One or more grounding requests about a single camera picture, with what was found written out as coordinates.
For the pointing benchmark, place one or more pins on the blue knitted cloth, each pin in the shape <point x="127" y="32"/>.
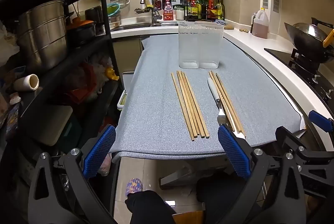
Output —
<point x="219" y="22"/>

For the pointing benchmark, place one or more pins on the white jar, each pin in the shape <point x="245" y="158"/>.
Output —
<point x="179" y="14"/>

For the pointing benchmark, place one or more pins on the stainless steel sink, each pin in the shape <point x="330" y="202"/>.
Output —
<point x="135" y="26"/>

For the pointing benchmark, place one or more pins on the plastic jug of oil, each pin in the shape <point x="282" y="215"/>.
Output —
<point x="261" y="25"/>

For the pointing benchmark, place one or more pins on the white lidded bin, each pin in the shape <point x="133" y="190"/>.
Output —
<point x="124" y="94"/>

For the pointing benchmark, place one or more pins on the green plastic basin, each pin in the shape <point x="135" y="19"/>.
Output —
<point x="114" y="8"/>

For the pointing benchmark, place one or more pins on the round wooden cutting board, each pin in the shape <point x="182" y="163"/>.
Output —
<point x="229" y="27"/>

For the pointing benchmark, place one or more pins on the wooden chopstick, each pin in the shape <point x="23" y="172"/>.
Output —
<point x="191" y="104"/>
<point x="226" y="102"/>
<point x="182" y="106"/>
<point x="231" y="104"/>
<point x="219" y="97"/>
<point x="188" y="103"/>
<point x="196" y="104"/>

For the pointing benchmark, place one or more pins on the person's right leg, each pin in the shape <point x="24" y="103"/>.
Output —
<point x="221" y="195"/>

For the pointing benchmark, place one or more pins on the ginger pieces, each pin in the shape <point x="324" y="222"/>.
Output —
<point x="243" y="30"/>

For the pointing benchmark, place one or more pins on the red jar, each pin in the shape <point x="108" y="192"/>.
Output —
<point x="158" y="4"/>

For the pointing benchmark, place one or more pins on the white paper roll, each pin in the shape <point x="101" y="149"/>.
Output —
<point x="26" y="82"/>

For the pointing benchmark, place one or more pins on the black rack of condiment bottles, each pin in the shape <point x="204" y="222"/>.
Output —
<point x="203" y="7"/>

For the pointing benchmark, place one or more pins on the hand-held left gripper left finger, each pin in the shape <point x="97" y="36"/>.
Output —
<point x="99" y="153"/>

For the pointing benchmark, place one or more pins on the person's leg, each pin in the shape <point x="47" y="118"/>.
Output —
<point x="148" y="208"/>
<point x="221" y="195"/>

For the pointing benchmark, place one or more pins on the black metal shelf rack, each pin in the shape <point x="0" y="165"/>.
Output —
<point x="104" y="17"/>

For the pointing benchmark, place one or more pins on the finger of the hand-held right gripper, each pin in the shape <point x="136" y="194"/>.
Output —
<point x="287" y="139"/>
<point x="317" y="118"/>

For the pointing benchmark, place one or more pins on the white cutting board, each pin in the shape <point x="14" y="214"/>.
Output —
<point x="52" y="124"/>

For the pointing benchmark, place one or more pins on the person's left leg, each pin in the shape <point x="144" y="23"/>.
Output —
<point x="148" y="208"/>

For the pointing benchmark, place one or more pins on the large stainless steel pot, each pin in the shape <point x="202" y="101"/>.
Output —
<point x="41" y="36"/>

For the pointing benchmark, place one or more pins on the clear plastic two-compartment container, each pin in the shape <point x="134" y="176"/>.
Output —
<point x="201" y="44"/>

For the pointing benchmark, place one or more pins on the black wok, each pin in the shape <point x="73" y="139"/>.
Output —
<point x="305" y="38"/>

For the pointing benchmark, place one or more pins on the yellow plastic item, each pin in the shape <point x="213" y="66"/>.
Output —
<point x="112" y="74"/>

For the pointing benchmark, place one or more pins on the black gas stove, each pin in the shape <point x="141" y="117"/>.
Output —
<point x="300" y="67"/>

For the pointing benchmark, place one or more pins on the red dish soap bottle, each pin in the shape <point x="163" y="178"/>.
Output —
<point x="167" y="11"/>

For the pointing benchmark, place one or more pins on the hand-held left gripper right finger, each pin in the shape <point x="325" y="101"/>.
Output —
<point x="234" y="153"/>

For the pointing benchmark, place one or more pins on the black canister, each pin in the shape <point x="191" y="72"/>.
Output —
<point x="93" y="19"/>

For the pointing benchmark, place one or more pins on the hanging mesh strainer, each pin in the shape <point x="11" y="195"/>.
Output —
<point x="124" y="2"/>

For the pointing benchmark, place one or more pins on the grey table cloth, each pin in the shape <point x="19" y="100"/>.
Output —
<point x="156" y="109"/>

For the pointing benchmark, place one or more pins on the black pot with orange lid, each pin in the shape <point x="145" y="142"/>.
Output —
<point x="81" y="29"/>

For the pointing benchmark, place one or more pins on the patterned slipper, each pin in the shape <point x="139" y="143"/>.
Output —
<point x="134" y="186"/>

